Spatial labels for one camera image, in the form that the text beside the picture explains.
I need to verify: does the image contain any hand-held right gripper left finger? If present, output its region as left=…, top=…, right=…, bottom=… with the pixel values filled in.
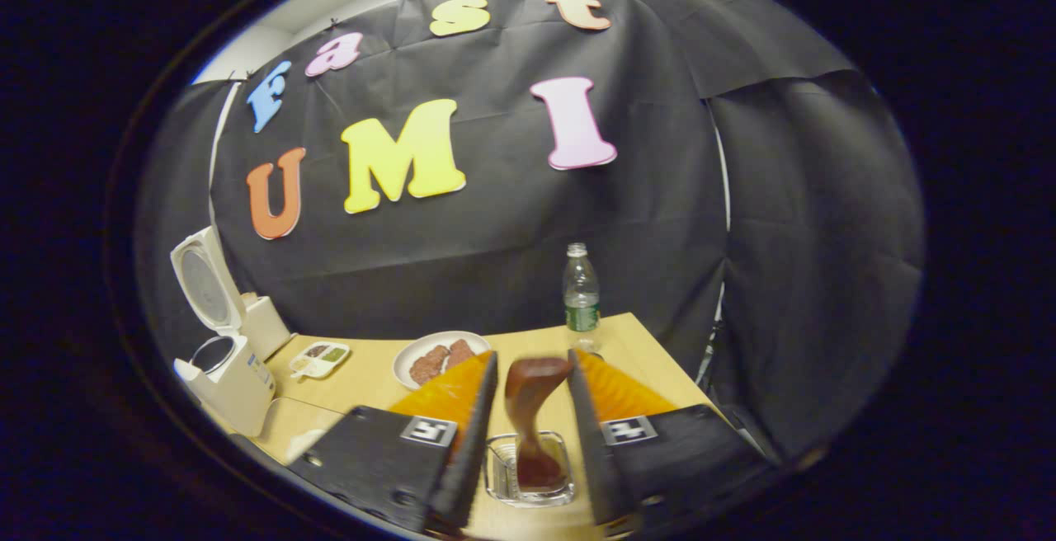
left=287, top=350, right=500, bottom=535

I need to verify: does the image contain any white rice cooker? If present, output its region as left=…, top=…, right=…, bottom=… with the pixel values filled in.
left=170, top=226, right=277, bottom=438

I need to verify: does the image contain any white divided condiment tray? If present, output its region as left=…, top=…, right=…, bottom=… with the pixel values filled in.
left=289, top=341, right=351, bottom=381

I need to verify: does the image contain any clear plastic water bottle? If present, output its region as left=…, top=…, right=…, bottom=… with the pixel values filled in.
left=563, top=242, right=601, bottom=352

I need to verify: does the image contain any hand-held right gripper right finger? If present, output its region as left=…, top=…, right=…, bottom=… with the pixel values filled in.
left=566, top=348, right=776, bottom=535

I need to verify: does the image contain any metal wire chopstick holder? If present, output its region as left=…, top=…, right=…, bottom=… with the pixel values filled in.
left=483, top=430, right=576, bottom=509

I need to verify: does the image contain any white toaster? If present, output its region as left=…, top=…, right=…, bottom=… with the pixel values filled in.
left=241, top=294, right=294, bottom=360

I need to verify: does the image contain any brown wooden spoon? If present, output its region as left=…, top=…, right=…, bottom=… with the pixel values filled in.
left=503, top=357, right=574, bottom=490

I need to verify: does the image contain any white round plate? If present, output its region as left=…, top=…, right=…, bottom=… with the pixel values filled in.
left=393, top=330, right=493, bottom=391

